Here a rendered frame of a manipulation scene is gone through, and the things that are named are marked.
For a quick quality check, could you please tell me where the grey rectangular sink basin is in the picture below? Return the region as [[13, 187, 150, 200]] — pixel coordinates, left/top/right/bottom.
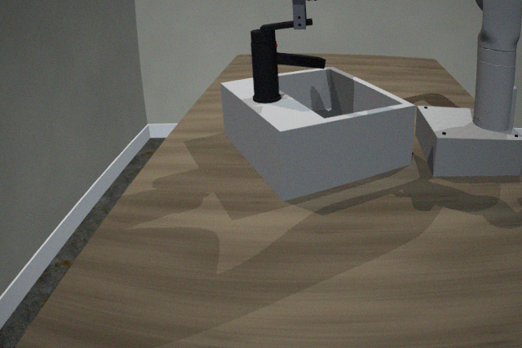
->
[[220, 67, 415, 201]]

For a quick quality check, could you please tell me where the black mixer tap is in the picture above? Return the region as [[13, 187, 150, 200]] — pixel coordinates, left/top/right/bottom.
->
[[250, 20, 326, 104]]

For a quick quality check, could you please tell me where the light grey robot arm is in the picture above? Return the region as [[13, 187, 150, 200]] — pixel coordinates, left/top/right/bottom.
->
[[473, 0, 522, 131]]

